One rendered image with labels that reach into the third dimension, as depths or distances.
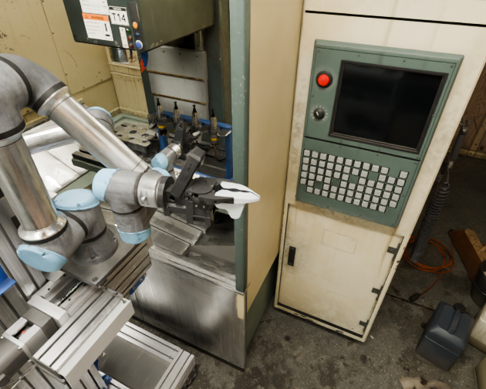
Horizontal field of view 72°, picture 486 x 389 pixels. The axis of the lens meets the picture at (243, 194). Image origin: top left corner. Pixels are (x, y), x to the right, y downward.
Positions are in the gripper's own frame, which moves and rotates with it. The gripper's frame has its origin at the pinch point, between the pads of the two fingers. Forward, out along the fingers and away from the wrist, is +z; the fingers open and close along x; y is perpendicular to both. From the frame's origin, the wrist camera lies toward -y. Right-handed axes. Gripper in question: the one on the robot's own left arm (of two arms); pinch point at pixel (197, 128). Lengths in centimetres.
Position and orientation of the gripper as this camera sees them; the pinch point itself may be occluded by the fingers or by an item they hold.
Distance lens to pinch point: 181.2
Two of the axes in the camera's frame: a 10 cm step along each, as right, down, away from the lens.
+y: -0.1, 7.8, 6.3
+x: 9.0, 2.8, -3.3
